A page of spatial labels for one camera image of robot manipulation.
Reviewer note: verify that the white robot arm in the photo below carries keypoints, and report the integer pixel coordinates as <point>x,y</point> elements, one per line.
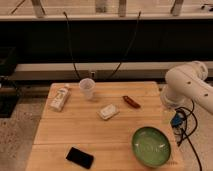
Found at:
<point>187,81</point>

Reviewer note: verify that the brown red sausage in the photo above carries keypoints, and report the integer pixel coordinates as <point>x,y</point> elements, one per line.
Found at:
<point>131,102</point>

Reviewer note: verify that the black smartphone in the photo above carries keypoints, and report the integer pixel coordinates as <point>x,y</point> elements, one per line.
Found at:
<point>80,158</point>

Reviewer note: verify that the clear plastic cup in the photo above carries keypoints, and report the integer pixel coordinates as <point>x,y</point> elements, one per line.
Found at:
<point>87,86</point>

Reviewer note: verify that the black equipment at left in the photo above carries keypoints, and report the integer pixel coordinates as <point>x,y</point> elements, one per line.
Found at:
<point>8,64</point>

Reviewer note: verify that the white soap bar box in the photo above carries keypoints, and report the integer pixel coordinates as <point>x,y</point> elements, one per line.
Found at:
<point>108,111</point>

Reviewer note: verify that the green ceramic bowl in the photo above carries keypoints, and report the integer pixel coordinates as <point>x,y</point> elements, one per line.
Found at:
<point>151,147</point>

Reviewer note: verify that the blue connector box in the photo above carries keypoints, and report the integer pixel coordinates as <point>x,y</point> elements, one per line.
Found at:
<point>177,120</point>

